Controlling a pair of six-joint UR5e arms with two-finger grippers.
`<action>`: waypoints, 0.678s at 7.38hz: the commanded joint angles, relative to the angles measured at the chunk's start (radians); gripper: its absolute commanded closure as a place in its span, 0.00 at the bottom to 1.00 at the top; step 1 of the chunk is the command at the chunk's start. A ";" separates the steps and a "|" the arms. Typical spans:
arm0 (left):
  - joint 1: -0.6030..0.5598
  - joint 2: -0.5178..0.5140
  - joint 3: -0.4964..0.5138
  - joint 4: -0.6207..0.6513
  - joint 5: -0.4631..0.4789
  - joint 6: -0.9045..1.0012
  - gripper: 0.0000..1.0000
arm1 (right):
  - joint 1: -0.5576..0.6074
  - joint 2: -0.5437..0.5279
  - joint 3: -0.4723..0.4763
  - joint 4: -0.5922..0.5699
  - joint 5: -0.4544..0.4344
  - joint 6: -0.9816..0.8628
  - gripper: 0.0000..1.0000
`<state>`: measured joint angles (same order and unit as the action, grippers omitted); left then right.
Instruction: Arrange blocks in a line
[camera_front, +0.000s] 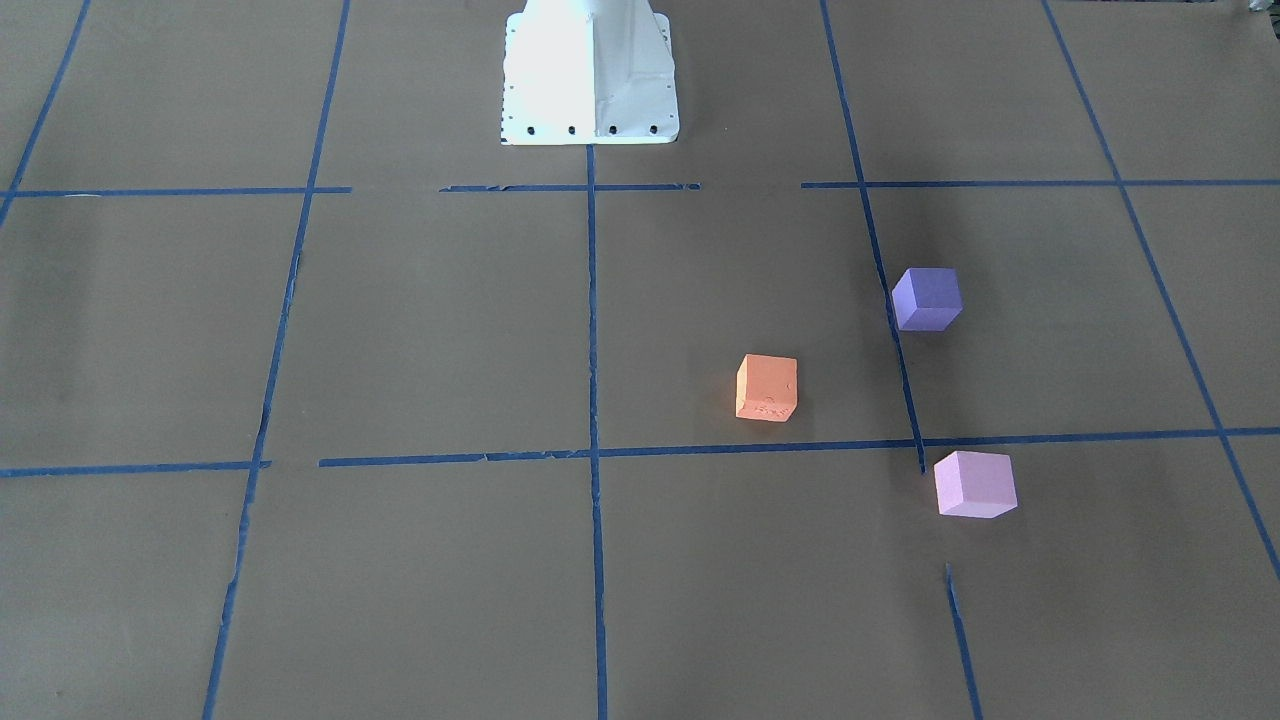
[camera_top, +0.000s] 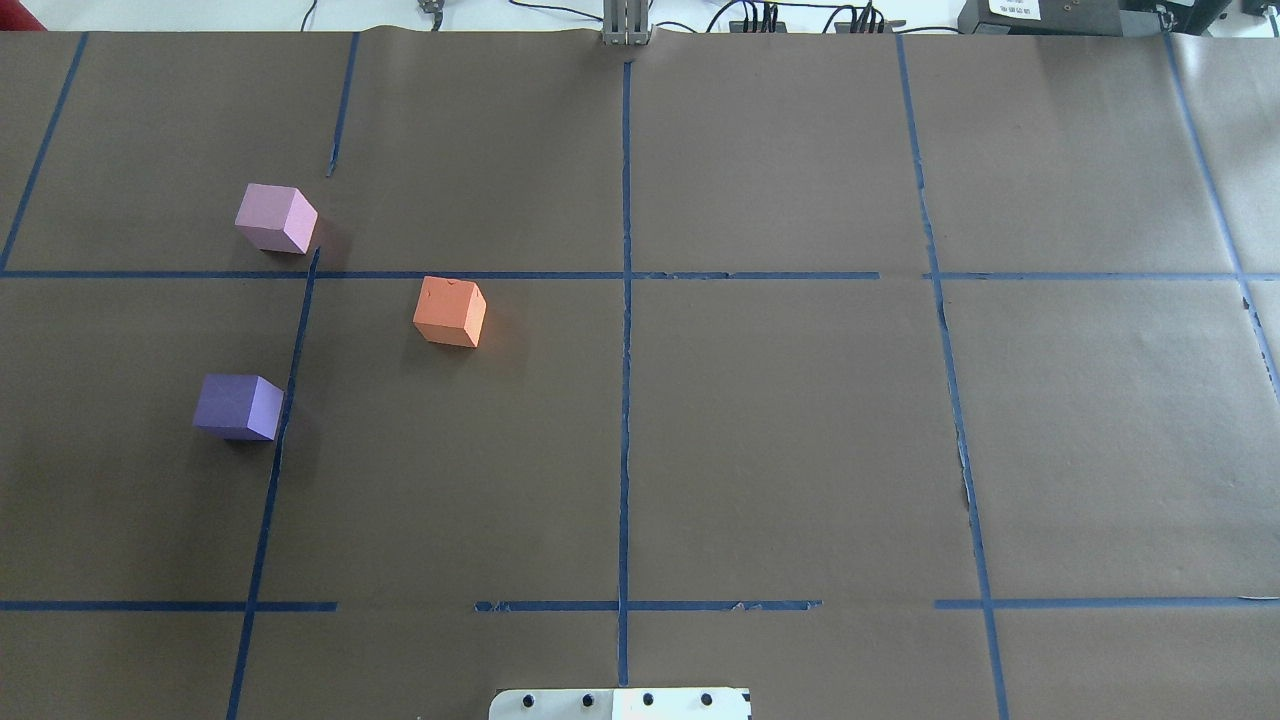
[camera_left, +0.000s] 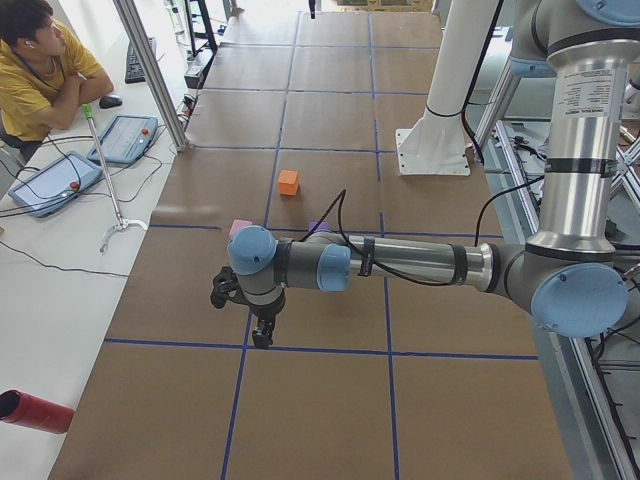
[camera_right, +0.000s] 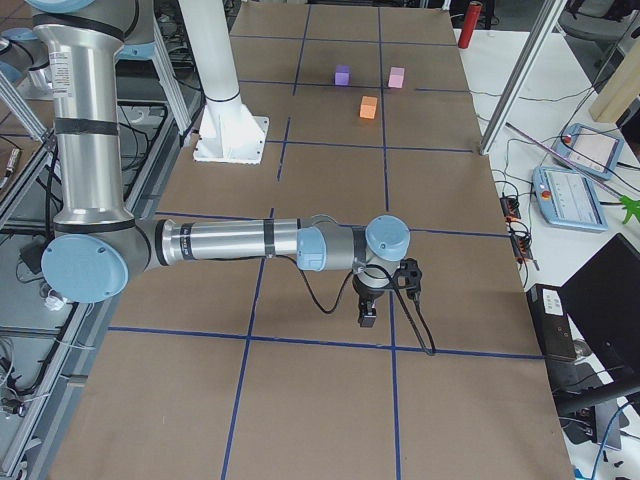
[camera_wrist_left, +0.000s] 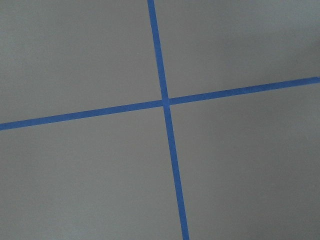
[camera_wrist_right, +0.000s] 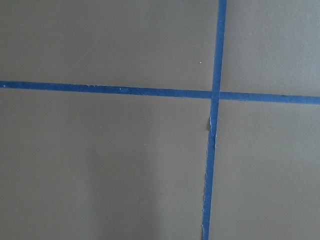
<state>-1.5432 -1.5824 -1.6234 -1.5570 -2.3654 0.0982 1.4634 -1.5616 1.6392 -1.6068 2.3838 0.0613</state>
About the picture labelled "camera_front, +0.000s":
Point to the orange foam cube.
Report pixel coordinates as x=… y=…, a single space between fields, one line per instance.
x=766 y=388

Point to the purple foam cube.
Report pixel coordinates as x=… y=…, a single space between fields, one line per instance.
x=927 y=299

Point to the pink foam cube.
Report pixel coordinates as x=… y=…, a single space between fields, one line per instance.
x=971 y=484

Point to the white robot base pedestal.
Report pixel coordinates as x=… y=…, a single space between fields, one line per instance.
x=588 y=73

